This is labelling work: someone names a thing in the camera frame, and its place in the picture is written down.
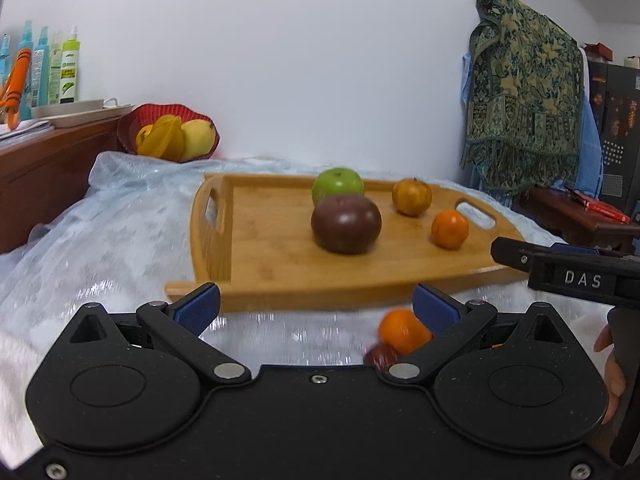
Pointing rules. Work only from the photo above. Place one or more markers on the wooden cabinet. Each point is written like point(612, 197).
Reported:
point(45, 175)

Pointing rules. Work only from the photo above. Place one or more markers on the stack of papers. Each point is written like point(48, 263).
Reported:
point(25, 127)

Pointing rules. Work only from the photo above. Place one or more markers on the blue bottle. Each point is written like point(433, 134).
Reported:
point(4, 60)

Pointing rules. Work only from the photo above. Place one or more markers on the small dark wooden table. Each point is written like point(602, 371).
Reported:
point(565, 215)

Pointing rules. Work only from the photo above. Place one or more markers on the green and white spray bottle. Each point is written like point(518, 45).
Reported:
point(70, 75)

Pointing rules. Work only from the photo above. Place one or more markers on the yellow starfruit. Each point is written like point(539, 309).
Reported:
point(162, 137)

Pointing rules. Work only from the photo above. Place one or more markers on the yellow mango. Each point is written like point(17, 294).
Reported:
point(199, 137)

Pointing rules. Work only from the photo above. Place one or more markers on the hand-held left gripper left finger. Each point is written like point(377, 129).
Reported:
point(197, 307)

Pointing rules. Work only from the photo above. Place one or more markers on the orange scissors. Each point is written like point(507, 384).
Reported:
point(20, 75)

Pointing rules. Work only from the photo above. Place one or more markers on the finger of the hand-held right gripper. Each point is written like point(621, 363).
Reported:
point(575, 248)
point(510, 255)

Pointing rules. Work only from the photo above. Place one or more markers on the dark purple round fruit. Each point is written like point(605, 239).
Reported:
point(345, 225)

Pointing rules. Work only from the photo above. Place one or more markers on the wooden tray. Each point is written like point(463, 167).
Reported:
point(270, 240)

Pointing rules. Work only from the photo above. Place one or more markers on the brown box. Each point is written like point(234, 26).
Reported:
point(597, 52)

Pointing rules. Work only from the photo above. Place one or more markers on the black cabinet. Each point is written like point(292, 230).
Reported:
point(617, 125)

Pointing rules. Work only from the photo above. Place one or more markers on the small orange mandarin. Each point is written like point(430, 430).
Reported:
point(400, 332)
point(450, 230)

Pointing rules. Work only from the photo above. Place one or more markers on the green apple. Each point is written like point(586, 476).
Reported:
point(337, 182)

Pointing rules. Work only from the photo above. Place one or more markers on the red flat box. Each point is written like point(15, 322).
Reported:
point(600, 207)

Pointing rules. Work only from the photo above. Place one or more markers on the white plastic tray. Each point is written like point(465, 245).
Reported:
point(70, 112)

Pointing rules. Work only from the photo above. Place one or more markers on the clear spray bottle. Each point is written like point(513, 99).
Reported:
point(56, 70)

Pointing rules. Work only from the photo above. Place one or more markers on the red woven basket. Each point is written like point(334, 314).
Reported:
point(127, 127)

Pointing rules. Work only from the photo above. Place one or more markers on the person's right hand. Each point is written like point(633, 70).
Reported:
point(616, 385)

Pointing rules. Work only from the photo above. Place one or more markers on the teal spray bottle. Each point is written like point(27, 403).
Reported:
point(41, 70)
point(26, 35)

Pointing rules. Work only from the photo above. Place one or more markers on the green patterned shawl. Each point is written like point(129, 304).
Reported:
point(525, 90)

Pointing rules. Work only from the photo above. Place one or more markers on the yellow-brown orange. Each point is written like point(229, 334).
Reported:
point(411, 197)

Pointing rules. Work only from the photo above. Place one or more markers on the red date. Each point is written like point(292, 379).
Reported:
point(381, 356)

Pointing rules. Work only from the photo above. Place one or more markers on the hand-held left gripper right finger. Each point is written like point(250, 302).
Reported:
point(435, 307)

